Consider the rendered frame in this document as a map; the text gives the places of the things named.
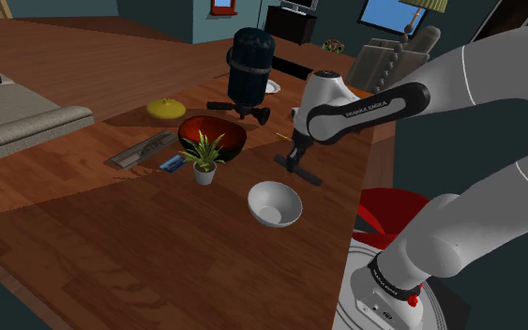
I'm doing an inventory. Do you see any dark red bowl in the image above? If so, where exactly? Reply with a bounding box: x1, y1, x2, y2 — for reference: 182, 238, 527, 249
177, 114, 249, 163

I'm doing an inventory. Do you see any white bowl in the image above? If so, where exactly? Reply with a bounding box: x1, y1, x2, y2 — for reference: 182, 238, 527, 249
247, 180, 304, 229

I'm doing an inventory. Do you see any red framed picture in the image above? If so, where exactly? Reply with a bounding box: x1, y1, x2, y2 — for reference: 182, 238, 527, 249
209, 0, 238, 18

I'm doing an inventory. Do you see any grey flat remote control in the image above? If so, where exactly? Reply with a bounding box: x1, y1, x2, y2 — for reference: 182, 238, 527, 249
109, 128, 179, 171

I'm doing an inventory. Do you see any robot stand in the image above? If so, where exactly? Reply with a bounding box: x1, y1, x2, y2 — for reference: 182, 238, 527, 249
331, 187, 472, 330

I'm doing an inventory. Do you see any dark blue grinder with crank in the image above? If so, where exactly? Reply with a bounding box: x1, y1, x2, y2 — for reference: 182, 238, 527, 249
205, 26, 277, 128

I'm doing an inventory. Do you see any black television stand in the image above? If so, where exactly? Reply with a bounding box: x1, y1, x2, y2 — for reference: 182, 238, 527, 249
263, 0, 320, 46

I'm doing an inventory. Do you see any grey sofa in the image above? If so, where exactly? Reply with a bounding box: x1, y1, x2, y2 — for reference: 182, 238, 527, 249
0, 71, 96, 171

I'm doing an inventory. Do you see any green potted plant white pot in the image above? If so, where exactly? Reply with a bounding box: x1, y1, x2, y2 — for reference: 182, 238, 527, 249
178, 130, 227, 187

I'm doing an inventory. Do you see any blue window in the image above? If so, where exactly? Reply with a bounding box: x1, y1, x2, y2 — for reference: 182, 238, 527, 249
356, 0, 430, 38

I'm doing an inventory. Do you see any black rod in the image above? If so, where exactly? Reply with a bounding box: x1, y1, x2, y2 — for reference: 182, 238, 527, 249
273, 154, 324, 188

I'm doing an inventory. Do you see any beige armchair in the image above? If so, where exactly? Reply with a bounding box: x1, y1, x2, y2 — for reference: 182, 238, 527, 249
345, 24, 443, 96

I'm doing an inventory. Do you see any green patterned round object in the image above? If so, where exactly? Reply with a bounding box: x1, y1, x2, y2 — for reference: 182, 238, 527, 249
321, 38, 346, 55

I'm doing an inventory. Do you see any yellow domed lid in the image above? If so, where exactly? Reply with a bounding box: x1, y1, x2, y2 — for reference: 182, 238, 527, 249
145, 97, 188, 121

